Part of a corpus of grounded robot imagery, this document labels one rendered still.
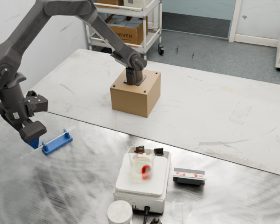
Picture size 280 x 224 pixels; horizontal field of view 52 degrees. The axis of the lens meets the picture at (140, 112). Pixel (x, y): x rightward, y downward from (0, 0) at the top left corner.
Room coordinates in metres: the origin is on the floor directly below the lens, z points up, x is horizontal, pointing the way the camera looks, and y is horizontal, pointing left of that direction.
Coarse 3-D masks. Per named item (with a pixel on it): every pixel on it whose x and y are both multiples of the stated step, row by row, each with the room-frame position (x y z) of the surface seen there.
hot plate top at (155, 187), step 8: (128, 160) 0.51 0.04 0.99; (160, 160) 0.50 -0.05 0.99; (120, 168) 0.48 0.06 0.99; (128, 168) 0.48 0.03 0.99; (160, 168) 0.47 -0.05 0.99; (120, 176) 0.45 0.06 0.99; (128, 176) 0.45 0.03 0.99; (160, 176) 0.45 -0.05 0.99; (120, 184) 0.43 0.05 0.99; (128, 184) 0.43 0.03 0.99; (136, 184) 0.43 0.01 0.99; (144, 184) 0.43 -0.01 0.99; (152, 184) 0.43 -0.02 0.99; (160, 184) 0.42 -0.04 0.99; (136, 192) 0.41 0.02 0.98; (144, 192) 0.40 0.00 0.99; (152, 192) 0.40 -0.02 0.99; (160, 192) 0.40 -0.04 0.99
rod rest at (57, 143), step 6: (66, 132) 0.68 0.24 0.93; (60, 138) 0.68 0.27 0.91; (66, 138) 0.68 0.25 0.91; (72, 138) 0.68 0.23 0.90; (48, 144) 0.65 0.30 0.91; (54, 144) 0.65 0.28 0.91; (60, 144) 0.65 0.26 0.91; (42, 150) 0.63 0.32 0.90; (48, 150) 0.62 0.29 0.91; (54, 150) 0.63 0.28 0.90
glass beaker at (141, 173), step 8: (136, 144) 0.49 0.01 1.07; (144, 144) 0.49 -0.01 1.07; (128, 152) 0.46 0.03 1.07; (136, 152) 0.49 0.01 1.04; (144, 152) 0.49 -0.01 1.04; (152, 152) 0.47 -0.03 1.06; (152, 160) 0.44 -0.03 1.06; (136, 168) 0.43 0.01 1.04; (144, 168) 0.43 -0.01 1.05; (152, 168) 0.44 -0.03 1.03; (136, 176) 0.43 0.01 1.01; (144, 176) 0.43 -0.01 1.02; (152, 176) 0.44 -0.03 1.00
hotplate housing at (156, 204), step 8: (168, 160) 0.52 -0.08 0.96; (168, 168) 0.49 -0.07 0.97; (168, 176) 0.50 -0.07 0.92; (120, 192) 0.42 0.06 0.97; (128, 192) 0.42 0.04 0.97; (128, 200) 0.41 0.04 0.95; (136, 200) 0.40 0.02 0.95; (144, 200) 0.40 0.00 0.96; (152, 200) 0.40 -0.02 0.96; (160, 200) 0.39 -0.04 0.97; (136, 208) 0.41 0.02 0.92; (144, 208) 0.39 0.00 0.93; (152, 208) 0.40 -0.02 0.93; (160, 208) 0.39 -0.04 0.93
